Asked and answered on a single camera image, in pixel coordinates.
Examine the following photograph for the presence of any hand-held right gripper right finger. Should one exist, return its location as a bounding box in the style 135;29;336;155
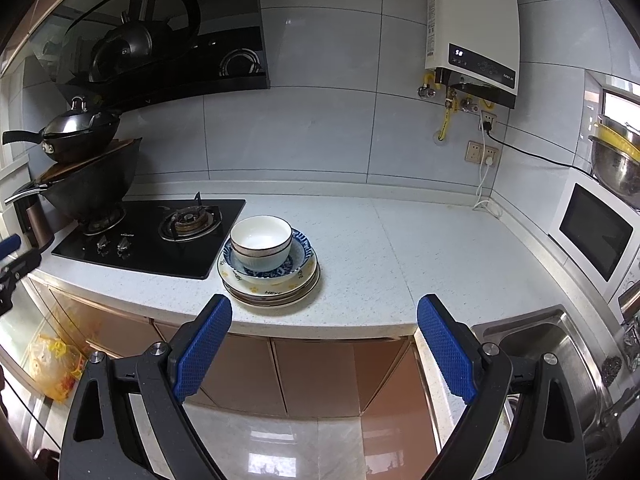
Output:
416;294;588;480

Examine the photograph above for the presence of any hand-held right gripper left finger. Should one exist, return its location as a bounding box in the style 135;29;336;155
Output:
59;294;233;480

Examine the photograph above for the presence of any white bowl brown rim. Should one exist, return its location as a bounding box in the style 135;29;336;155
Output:
230;215;293;256

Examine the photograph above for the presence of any blue floral porcelain bowl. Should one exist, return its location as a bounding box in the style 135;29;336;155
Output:
223;228;313;279

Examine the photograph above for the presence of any stainless steel sink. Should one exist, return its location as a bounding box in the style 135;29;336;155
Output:
470;305;640;480

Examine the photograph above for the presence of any large black wok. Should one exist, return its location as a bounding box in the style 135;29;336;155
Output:
5;140;143;223

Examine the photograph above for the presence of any yellow plastic bag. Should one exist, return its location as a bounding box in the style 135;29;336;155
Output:
27;332;88;403

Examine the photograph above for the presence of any black gas stove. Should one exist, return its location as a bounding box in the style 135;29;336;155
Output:
51;199;247;281

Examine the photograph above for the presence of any black lidded wok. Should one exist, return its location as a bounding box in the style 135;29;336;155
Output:
2;96;123;163

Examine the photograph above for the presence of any steel scouring pad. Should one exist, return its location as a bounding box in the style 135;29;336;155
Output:
600;355;624;387

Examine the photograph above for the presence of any white microwave oven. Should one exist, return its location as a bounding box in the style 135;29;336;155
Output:
547;175;640;301

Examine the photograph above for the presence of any steel basin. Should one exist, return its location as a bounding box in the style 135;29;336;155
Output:
589;135;640;208

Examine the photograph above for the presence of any yellow basin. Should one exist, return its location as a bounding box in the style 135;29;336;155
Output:
589;115;640;163

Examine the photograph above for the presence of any black range hood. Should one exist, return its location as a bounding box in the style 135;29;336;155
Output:
25;0;271;113

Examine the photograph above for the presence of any white water heater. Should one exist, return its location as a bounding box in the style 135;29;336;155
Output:
425;0;521;110

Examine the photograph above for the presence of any white power cable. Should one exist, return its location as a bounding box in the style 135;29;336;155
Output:
472;157;503;218

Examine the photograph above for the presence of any beige double wall socket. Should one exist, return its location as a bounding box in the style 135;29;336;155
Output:
466;140;501;167

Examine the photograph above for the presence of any black power cable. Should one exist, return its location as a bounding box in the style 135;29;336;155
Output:
482;122;593;176

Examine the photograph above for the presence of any yellow gas hose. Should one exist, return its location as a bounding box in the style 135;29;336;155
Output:
437;97;453;142

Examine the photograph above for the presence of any window frame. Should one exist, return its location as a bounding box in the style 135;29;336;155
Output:
582;72;640;128

